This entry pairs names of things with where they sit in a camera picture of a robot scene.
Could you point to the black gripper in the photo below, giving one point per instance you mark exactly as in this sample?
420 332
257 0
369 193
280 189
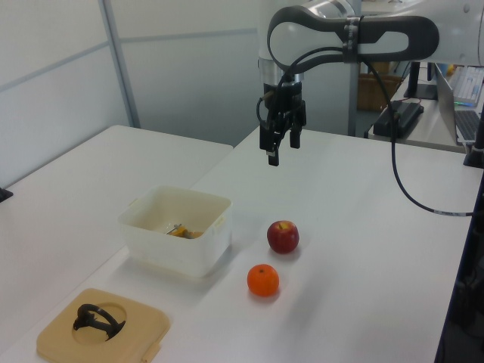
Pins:
291 94

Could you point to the red toy apple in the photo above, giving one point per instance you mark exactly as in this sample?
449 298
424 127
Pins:
283 238

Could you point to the orange toy fruit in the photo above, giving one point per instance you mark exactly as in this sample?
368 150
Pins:
263 280

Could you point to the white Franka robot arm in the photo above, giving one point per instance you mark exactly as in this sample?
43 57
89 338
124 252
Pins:
287 30

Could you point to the white plastic container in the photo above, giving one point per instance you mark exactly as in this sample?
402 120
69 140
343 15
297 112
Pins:
170 257

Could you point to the brown cardboard box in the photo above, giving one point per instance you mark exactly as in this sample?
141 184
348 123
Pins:
372 90

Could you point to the black electronics box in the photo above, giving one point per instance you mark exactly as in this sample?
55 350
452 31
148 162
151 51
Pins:
401 117

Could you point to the large orange C-clamp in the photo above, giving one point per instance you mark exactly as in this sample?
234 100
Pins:
187 233

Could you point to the black monitor stand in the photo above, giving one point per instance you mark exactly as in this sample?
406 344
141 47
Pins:
417 87

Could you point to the silver laptop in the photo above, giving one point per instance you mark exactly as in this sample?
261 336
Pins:
448 106

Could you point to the beige plastic lid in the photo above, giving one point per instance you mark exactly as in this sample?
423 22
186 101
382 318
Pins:
143 325

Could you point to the black table clamp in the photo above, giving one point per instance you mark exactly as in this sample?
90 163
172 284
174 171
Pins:
5 194

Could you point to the grey partition post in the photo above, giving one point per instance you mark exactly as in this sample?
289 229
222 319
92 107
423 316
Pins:
353 98

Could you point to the dark vertical frame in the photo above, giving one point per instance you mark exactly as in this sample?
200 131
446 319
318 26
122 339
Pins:
467 264

